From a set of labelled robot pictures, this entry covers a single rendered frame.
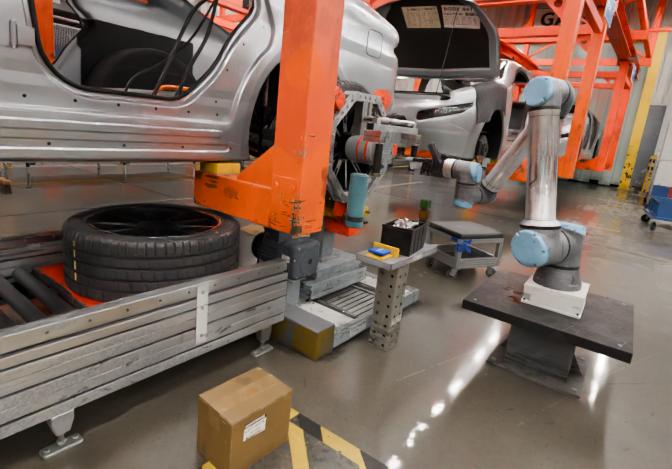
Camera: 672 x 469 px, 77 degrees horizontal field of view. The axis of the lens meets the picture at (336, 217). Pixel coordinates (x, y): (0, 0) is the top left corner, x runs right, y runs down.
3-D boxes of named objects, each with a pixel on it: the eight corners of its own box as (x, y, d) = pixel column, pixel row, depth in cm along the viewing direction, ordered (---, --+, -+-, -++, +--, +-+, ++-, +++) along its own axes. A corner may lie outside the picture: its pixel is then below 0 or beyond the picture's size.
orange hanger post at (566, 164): (527, 171, 696) (559, 11, 644) (572, 178, 657) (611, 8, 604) (524, 172, 684) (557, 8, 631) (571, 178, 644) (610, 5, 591)
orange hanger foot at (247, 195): (221, 200, 216) (224, 131, 208) (295, 222, 185) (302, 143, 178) (192, 202, 203) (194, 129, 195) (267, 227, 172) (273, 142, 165)
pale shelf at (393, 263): (405, 243, 209) (405, 237, 208) (436, 252, 199) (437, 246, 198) (355, 259, 175) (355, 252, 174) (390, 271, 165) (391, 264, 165)
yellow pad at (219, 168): (222, 169, 210) (223, 159, 209) (240, 173, 202) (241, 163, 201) (198, 170, 199) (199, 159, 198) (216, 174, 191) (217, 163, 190)
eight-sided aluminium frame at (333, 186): (373, 195, 244) (386, 99, 233) (383, 197, 241) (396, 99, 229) (312, 203, 202) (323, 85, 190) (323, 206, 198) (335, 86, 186)
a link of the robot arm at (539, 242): (568, 266, 169) (576, 75, 162) (542, 272, 160) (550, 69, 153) (532, 260, 182) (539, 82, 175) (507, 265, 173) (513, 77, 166)
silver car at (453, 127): (464, 150, 913) (477, 73, 879) (558, 162, 805) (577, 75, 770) (316, 144, 525) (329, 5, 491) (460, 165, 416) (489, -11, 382)
